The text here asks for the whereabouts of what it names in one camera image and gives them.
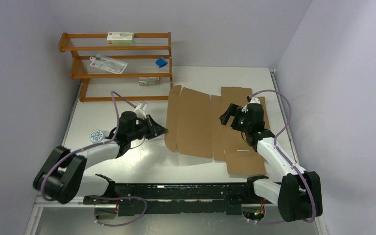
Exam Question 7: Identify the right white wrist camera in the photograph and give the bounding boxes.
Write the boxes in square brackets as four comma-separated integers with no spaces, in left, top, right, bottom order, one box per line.
[241,96,261,113]

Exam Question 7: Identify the orange wooden shelf rack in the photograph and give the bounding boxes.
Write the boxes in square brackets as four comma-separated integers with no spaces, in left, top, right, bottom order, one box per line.
[58,32,173,102]

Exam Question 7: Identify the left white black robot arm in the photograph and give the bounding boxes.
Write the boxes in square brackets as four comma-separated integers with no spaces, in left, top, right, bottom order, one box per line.
[32,111,168,204]

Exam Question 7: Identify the small blue box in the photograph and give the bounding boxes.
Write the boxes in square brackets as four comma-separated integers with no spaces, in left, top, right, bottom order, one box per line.
[155,57,168,68]

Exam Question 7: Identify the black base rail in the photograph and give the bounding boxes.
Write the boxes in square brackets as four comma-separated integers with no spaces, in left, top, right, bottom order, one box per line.
[83,181,264,216]

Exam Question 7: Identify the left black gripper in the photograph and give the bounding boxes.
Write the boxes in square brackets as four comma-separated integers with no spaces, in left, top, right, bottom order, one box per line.
[128,115,168,141]

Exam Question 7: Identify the clear plastic package red label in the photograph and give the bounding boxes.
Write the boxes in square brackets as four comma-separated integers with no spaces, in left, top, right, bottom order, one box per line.
[89,54,128,74]

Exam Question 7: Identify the brown cardboard box sheet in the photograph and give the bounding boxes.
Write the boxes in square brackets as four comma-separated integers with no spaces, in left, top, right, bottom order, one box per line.
[164,85,266,176]

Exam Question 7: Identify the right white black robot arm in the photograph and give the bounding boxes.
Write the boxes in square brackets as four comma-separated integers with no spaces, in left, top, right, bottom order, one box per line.
[219,102,323,222]

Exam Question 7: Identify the blue white patterned round tape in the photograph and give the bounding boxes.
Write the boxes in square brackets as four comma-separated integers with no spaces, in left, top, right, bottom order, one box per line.
[89,130,105,143]

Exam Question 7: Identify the white green box top shelf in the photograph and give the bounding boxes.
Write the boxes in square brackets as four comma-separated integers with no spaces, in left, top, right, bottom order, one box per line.
[106,32,134,47]

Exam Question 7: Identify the small white box lower shelf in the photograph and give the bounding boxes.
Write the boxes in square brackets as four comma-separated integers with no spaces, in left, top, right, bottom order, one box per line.
[139,77,160,86]

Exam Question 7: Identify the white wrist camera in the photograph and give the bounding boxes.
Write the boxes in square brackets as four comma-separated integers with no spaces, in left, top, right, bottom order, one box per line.
[241,96,261,113]
[134,101,147,119]

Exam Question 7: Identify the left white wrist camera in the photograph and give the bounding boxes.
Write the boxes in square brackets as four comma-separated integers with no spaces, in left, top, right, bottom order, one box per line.
[134,101,147,119]

